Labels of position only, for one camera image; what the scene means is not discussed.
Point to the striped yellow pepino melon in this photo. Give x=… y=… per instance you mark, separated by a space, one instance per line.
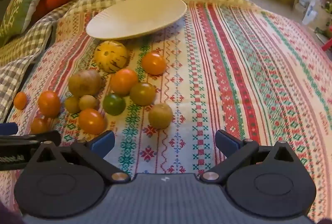
x=111 y=57

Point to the yellowish green tomato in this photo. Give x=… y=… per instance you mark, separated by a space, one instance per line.
x=160 y=115

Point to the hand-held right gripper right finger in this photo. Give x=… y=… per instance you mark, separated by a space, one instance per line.
x=227 y=145

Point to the white ribbed plate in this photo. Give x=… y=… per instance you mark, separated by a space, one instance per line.
x=134 y=19

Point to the large brownish tomato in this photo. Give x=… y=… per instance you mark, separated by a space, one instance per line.
x=84 y=83

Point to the bright green tomato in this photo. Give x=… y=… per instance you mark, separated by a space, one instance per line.
x=114 y=104

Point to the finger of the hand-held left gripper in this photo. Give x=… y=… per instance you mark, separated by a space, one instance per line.
x=9 y=128
x=28 y=139

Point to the small olive green tomato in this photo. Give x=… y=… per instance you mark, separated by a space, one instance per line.
x=88 y=102
x=71 y=104

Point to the white plastic bag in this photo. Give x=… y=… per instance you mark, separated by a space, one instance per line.
x=311 y=6

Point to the green patterned pillow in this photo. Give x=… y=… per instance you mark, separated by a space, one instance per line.
x=18 y=6

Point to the small orange tomato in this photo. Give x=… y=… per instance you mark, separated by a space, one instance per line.
x=39 y=125
x=20 y=100

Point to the striped embroidered blanket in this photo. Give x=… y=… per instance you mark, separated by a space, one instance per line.
x=233 y=79

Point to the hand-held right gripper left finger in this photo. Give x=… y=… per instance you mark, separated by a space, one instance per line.
x=103 y=145

